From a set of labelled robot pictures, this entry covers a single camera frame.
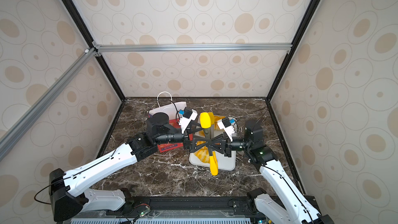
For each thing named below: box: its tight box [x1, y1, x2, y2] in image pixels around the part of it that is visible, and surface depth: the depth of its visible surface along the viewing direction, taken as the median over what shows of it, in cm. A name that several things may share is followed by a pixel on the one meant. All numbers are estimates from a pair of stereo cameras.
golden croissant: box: [193, 141, 210, 164], surface depth 87 cm
